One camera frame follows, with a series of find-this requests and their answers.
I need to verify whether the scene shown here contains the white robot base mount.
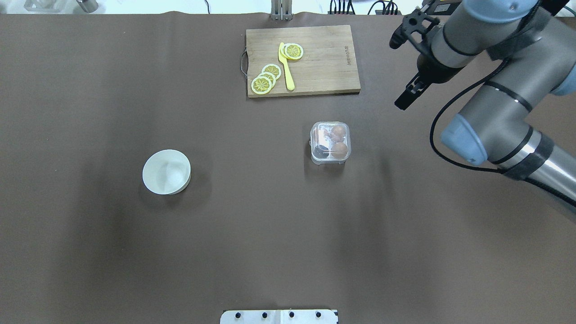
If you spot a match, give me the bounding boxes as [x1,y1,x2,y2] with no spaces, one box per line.
[220,309,339,324]

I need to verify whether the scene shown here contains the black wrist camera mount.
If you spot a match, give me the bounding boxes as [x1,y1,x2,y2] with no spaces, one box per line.
[389,9,441,57]

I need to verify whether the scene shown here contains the yellow plastic knife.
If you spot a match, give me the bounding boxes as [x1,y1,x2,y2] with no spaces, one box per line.
[278,42,296,91]

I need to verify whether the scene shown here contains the lemon slice of row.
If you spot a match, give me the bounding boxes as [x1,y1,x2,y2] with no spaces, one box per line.
[258,71,276,88]
[250,76,275,95]

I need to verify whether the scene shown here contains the white bowl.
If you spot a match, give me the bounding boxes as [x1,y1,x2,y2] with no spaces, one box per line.
[142,149,192,195]

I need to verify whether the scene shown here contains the metal camera stand post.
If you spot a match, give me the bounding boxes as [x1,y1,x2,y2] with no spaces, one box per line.
[270,0,293,21]

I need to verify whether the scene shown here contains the wooden cutting board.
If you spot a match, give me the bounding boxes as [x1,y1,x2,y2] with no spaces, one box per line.
[246,25,361,98]

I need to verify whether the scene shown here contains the black cables at table edge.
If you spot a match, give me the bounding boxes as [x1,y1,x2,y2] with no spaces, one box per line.
[328,0,402,16]

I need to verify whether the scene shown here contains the brown egg rear slot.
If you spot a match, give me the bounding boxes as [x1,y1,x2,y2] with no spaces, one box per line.
[331,142,348,159]

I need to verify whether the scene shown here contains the lemon slice top of row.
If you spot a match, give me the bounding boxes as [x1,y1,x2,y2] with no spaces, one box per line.
[250,76,275,95]

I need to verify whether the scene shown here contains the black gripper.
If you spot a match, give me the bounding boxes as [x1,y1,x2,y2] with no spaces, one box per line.
[395,53,463,111]

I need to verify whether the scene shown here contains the clear plastic egg box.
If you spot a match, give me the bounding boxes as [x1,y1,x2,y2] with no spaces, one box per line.
[309,121,352,165]

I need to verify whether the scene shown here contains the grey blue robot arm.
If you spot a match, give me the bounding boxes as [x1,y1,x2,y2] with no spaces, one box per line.
[389,0,575,213]

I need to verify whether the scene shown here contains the lemon slice middle of row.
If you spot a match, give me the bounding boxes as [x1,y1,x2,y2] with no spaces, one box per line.
[258,71,276,88]

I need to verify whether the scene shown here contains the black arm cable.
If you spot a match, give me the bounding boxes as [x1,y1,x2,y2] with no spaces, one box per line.
[429,58,511,174]

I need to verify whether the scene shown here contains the lemon slice end of row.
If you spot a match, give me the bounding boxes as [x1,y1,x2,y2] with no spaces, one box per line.
[261,63,282,80]

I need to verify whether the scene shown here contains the brown egg front slot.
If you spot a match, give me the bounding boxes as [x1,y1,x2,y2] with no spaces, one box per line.
[330,125,347,142]

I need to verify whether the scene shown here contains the brown egg slot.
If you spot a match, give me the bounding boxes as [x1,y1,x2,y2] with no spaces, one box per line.
[331,142,348,159]
[330,125,347,142]

